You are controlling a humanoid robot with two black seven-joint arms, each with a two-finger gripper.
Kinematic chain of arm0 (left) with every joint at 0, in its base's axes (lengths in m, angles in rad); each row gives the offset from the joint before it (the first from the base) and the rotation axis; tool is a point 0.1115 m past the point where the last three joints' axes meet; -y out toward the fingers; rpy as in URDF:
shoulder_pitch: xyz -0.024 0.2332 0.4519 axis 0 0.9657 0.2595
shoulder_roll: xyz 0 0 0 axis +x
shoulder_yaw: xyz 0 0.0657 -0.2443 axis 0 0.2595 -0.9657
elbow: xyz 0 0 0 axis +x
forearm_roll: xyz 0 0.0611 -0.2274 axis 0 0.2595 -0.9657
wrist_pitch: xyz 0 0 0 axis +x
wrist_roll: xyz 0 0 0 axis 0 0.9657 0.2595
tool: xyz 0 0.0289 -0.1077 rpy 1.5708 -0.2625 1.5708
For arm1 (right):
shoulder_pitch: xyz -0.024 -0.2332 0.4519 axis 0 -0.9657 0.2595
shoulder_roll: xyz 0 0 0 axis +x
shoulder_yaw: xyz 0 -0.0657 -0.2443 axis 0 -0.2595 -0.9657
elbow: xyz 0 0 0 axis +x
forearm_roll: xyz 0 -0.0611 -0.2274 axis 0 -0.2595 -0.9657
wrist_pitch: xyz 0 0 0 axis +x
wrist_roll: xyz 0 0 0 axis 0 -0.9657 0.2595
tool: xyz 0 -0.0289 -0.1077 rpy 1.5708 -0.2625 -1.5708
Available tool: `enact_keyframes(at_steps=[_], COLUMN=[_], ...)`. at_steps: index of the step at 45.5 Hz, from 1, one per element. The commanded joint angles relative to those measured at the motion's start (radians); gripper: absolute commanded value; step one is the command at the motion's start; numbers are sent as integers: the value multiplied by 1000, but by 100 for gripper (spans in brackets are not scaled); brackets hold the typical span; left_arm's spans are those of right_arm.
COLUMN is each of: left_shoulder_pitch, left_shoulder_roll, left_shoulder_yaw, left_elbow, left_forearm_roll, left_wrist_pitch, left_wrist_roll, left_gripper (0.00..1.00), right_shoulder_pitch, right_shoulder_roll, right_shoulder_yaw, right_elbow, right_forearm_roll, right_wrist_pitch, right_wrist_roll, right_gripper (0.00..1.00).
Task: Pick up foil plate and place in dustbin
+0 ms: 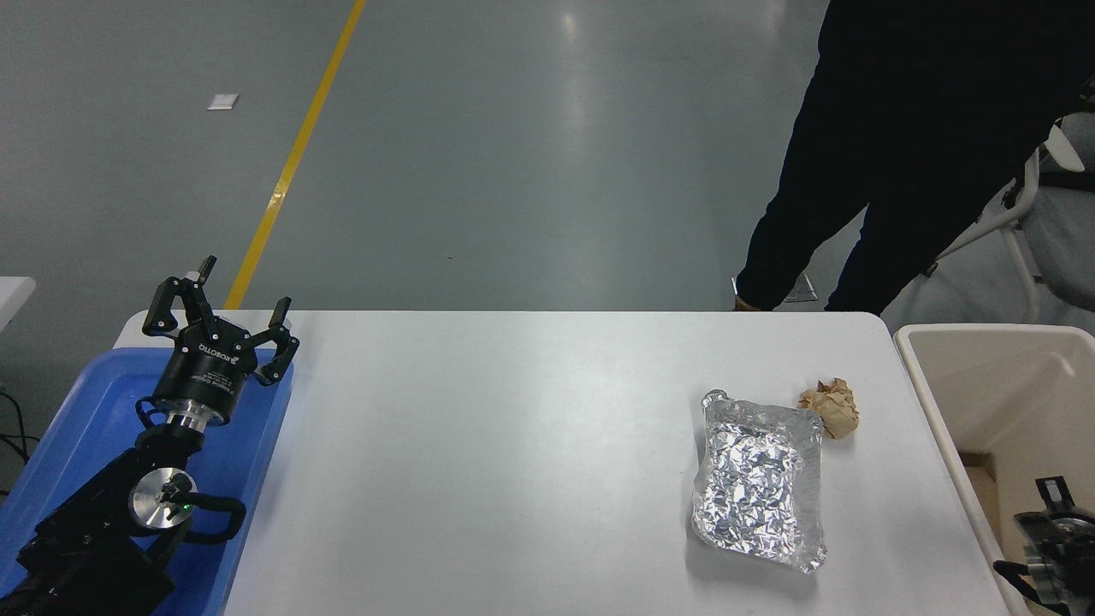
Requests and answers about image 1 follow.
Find person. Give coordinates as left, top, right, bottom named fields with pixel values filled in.
left=734, top=0, right=1095, bottom=314

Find black floor cables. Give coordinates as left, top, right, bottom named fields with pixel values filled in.
left=0, top=389, right=42, bottom=499

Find large pale plastic bin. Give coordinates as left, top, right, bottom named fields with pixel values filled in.
left=893, top=323, right=1095, bottom=616

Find silver foil plate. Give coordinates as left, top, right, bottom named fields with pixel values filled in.
left=691, top=389, right=828, bottom=574

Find white frame grey chair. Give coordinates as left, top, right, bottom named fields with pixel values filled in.
left=924, top=111, right=1095, bottom=324

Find brown cardboard piece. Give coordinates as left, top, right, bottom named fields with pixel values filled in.
left=958, top=452, right=1002, bottom=531

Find crumpled tan paper ball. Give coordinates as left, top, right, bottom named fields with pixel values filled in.
left=798, top=378, right=861, bottom=441

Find white side table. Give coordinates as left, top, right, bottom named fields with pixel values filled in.
left=0, top=276, right=38, bottom=335

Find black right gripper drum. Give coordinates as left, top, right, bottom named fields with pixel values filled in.
left=1015, top=511, right=1095, bottom=557

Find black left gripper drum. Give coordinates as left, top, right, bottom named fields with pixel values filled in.
left=154, top=315, right=259, bottom=426

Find blue plastic tray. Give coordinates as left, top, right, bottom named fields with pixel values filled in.
left=0, top=346, right=296, bottom=616

